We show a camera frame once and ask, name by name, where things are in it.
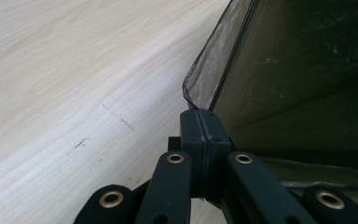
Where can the green plastic trash bin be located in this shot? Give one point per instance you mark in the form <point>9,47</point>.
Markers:
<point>323,46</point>

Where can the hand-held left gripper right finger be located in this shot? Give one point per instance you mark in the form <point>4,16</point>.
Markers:
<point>216,149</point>

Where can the black plastic garbage bag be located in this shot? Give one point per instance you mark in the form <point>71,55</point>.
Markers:
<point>208,62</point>

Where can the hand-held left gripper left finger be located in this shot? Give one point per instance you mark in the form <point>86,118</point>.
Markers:
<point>194,140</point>

